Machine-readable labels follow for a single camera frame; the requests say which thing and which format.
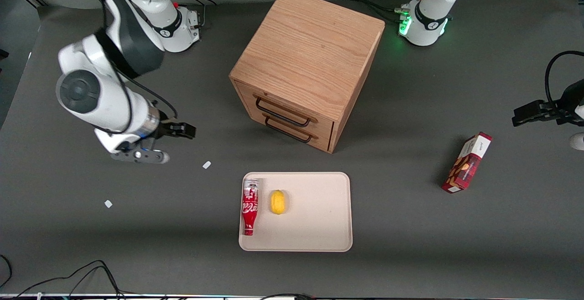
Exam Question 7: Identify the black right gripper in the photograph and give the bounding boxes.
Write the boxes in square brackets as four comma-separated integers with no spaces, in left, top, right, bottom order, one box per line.
[153,118,197,142]

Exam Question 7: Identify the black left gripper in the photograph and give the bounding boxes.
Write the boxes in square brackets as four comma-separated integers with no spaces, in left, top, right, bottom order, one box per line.
[511,79,584,127]

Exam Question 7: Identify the red coke bottle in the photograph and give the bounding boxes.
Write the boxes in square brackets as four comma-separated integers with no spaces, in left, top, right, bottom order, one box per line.
[242,178,260,236]

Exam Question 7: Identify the beige rectangular tray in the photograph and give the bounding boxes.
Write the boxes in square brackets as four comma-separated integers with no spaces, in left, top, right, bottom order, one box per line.
[239,172,353,252]

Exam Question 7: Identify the red snack box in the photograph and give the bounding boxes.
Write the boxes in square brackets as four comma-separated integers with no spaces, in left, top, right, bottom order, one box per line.
[441,132,493,194]

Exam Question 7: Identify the yellow lemon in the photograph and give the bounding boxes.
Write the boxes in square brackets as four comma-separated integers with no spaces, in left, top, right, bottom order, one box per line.
[269,190,287,215]

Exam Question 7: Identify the wooden drawer cabinet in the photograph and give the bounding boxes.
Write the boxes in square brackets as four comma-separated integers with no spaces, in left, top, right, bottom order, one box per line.
[229,0,385,154]

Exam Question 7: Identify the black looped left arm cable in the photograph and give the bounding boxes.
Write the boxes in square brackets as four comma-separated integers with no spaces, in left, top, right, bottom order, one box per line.
[545,51,584,107]

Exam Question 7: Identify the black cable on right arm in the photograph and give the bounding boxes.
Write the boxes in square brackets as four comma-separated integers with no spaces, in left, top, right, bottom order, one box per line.
[78,0,178,134]

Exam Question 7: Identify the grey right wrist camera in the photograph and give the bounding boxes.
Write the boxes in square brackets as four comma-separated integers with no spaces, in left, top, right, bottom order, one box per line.
[111,147,171,164]

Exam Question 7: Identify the black metal drawer handle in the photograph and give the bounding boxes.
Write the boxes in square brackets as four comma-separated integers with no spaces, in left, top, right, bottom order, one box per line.
[255,97,312,127]
[264,116,313,143]

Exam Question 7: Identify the long black floor cable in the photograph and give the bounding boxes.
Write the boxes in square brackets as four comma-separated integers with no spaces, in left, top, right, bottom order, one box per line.
[14,260,126,300]

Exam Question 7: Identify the black cable at table edge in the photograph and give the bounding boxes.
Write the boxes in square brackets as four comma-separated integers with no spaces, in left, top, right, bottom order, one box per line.
[259,293,316,300]

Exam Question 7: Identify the black left arm base cables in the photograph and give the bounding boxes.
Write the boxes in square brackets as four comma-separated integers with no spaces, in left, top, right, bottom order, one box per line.
[342,0,426,25]

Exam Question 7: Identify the short black curved cable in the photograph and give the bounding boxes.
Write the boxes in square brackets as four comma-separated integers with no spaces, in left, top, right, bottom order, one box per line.
[0,254,12,289]

